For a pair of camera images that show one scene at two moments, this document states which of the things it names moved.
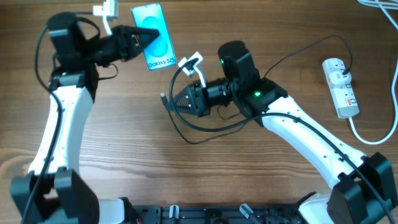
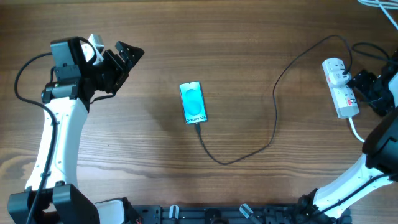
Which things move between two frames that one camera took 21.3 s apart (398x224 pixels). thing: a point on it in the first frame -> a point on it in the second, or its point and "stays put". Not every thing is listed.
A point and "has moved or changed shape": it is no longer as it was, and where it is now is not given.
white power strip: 343,98 stays put
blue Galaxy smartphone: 159,53 has moved or changed shape
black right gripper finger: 185,101 -> 364,81
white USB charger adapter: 337,78 stays put
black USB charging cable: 163,96 -> 268,144
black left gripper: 124,37 -> 120,70
